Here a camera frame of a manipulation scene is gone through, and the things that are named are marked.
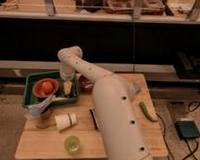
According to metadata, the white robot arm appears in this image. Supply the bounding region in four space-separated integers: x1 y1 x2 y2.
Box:
57 46 153 160

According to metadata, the small green cup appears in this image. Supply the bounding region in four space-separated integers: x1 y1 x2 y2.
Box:
64 135 81 154

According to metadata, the white cylindrical cup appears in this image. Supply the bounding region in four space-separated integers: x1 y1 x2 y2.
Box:
55 113 78 131

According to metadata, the purple bowl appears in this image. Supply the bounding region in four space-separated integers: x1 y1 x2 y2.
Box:
78 76 93 92

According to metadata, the crumpled clear plastic bag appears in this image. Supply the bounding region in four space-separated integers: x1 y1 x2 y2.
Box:
25 94 56 120

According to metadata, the green plastic tray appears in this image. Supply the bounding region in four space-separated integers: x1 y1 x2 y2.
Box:
22 70 80 107

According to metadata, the yellow corn cob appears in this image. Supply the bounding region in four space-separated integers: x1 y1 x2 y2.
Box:
63 80 72 96

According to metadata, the orange bowl with fruit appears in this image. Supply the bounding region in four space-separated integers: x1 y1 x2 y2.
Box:
32 78 59 98

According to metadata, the black cable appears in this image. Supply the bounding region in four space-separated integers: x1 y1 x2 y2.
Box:
154 76 200 160

